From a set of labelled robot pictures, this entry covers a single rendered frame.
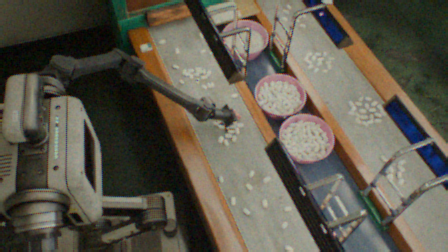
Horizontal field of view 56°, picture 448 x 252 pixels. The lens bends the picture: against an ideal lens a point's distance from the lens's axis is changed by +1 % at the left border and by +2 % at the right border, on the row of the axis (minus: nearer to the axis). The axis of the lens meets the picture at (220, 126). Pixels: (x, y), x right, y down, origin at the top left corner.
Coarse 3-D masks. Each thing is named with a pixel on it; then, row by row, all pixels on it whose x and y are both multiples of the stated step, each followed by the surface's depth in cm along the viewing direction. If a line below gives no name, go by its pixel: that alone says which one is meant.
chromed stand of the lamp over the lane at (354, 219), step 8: (336, 176) 154; (312, 184) 152; (320, 184) 152; (336, 184) 161; (336, 192) 167; (328, 200) 174; (328, 208) 177; (344, 208) 164; (344, 216) 146; (352, 216) 146; (360, 216) 147; (328, 224) 144; (336, 224) 144; (344, 224) 145; (352, 224) 159; (344, 232) 168; (352, 232) 163; (344, 240) 173
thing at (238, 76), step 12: (192, 0) 207; (192, 12) 207; (204, 12) 200; (204, 24) 199; (204, 36) 199; (216, 36) 192; (216, 48) 192; (228, 48) 194; (216, 60) 192; (228, 60) 185; (228, 72) 185; (240, 72) 183
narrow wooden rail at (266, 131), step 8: (240, 88) 220; (248, 88) 220; (240, 96) 219; (248, 96) 217; (248, 104) 214; (256, 104) 214; (256, 112) 212; (256, 120) 209; (264, 120) 209; (264, 128) 207; (264, 136) 204; (272, 136) 204
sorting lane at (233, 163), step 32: (160, 32) 243; (192, 32) 244; (192, 64) 231; (192, 96) 219; (224, 96) 220; (224, 128) 209; (256, 128) 209; (224, 160) 199; (256, 160) 200; (224, 192) 191; (256, 192) 191; (256, 224) 183; (288, 224) 183
